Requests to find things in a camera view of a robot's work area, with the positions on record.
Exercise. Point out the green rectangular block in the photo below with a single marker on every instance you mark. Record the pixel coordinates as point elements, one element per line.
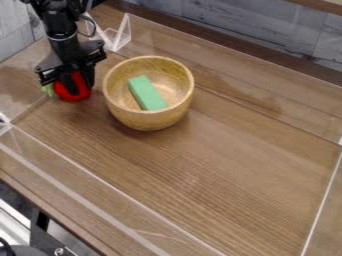
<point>146,93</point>

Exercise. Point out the red plush fruit green stem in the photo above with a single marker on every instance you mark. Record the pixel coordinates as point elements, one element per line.
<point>55,89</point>

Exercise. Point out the black metal table frame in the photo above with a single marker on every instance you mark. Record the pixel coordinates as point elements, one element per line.
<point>53,239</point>

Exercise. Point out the clear acrylic corner bracket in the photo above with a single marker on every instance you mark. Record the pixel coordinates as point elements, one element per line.
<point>115,38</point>

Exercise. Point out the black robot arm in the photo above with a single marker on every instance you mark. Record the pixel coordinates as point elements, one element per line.
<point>59,15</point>

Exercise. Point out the clear acrylic tray wall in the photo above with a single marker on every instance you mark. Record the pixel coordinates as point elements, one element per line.
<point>114,223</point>

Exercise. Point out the wooden bowl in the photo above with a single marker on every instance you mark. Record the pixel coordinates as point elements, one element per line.
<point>173,79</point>

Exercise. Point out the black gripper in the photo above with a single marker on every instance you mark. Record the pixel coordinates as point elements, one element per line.
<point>70,56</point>

